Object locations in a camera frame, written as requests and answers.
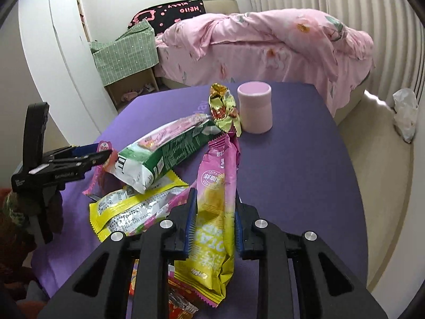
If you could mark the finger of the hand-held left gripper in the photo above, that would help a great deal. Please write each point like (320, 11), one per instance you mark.
(96, 159)
(84, 150)

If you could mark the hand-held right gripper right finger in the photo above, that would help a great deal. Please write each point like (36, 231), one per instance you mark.
(239, 231)

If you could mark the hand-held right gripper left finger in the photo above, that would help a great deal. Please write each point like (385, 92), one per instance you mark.
(191, 227)

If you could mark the small pink wrapper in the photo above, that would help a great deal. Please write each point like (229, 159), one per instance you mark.
(105, 147)

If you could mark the pink and yellow chip bag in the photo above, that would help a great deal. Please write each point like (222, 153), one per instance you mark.
(212, 206)

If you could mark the yellow wafer wrapper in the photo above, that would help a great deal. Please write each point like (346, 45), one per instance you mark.
(132, 206)

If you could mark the gold and red wrapper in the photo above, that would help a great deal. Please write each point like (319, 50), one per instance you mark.
(222, 106)

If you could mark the person's left forearm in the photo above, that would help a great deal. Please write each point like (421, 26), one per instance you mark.
(16, 256)

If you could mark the green and white snack packet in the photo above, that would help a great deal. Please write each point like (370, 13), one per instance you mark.
(159, 159)

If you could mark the red and orange wrapper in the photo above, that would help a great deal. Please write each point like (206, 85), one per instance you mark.
(179, 300)

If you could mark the pink fabric bundle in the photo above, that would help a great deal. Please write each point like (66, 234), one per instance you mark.
(139, 93)

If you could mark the wooden bedside cabinet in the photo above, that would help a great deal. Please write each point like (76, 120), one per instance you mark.
(132, 83)

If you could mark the white wardrobe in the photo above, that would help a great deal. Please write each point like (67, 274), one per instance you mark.
(66, 56)

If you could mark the green striped cloth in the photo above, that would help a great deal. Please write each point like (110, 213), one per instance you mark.
(123, 56)

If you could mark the pink cup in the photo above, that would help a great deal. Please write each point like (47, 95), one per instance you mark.
(255, 113)

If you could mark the black pillow with pink print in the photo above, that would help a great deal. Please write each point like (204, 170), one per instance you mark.
(166, 11)

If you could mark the pink floral duvet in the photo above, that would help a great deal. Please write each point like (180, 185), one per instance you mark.
(265, 46)

